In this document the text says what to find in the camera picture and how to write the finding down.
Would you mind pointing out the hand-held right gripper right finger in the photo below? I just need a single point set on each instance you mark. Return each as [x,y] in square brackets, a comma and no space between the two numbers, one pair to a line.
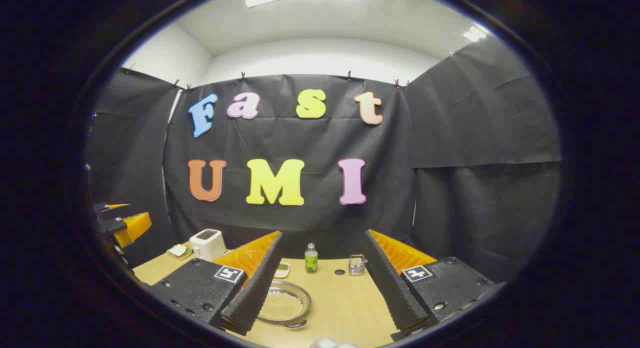
[392,283]

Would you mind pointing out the metal mesh utensil holder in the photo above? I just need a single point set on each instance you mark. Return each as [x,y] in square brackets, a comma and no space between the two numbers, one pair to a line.
[356,267]

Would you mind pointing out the small ceiling light panel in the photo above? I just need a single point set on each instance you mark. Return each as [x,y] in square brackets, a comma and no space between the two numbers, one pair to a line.
[474,34]

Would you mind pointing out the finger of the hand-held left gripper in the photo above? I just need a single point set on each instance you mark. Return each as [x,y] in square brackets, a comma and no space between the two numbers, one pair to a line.
[106,208]
[131,228]

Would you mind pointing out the toy sandwich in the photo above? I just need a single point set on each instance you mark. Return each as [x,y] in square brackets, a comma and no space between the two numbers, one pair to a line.
[177,250]

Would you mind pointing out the white divided bean dish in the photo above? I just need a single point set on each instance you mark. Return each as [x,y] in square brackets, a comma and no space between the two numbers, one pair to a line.
[283,271]

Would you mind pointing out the white toaster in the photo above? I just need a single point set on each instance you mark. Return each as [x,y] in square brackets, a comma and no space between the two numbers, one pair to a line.
[207,245]

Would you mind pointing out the pile of soybeans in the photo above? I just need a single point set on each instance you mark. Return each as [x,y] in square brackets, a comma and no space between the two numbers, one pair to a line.
[281,306]

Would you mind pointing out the small cream plate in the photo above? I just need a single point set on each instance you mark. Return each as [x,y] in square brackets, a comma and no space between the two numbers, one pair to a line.
[186,254]

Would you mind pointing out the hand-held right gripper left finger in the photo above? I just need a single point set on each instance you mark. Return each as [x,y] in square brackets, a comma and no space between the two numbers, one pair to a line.
[260,283]

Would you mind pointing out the green drink bottle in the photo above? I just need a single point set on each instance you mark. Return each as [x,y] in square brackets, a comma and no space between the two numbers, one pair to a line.
[311,260]

